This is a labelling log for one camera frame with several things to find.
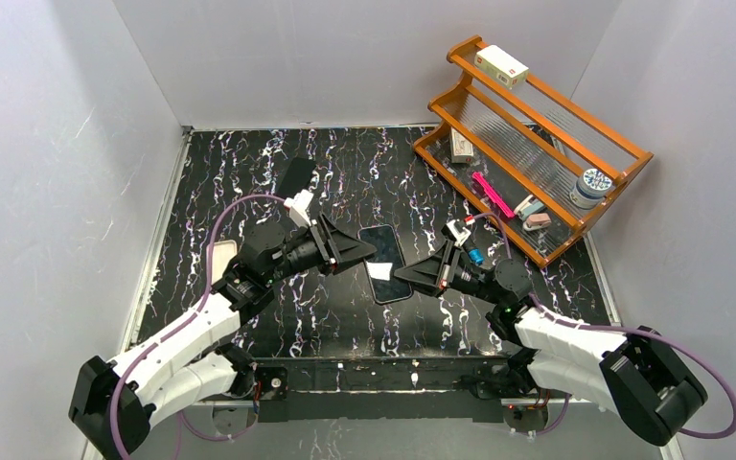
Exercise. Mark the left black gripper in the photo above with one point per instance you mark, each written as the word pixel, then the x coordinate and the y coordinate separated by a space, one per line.
pixel 329 244

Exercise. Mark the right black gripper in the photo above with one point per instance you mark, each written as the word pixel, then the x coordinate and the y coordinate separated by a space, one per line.
pixel 443 269

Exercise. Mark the black phone case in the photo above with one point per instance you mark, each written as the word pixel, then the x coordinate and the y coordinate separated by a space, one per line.
pixel 386 263
pixel 296 177

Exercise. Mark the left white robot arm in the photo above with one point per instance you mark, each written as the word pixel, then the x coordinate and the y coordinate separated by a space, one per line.
pixel 117 402

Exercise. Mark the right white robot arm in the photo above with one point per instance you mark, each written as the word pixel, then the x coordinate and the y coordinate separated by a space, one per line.
pixel 634 375

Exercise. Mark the flat black phone case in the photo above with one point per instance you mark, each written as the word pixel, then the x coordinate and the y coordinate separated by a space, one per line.
pixel 296 177

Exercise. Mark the beige phone case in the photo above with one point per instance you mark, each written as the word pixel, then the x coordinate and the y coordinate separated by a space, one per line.
pixel 222 252

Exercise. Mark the blue capped black marker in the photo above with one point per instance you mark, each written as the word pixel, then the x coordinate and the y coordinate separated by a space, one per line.
pixel 476 256

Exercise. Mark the pink comb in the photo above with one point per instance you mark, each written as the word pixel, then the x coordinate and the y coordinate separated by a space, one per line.
pixel 485 191

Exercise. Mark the small white red box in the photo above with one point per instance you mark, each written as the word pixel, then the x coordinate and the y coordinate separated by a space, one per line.
pixel 461 149

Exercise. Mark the orange wooden shelf rack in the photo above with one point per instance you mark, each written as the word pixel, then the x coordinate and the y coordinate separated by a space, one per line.
pixel 529 140

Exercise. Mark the white box on shelf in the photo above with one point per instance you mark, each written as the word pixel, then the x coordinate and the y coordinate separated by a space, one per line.
pixel 500 66

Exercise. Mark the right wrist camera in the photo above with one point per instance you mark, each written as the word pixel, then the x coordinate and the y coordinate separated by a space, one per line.
pixel 457 231

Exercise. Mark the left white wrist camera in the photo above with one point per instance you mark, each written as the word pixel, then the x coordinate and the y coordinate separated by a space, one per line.
pixel 298 208

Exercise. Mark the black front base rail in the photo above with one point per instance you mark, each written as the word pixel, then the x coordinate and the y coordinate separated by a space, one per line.
pixel 393 388

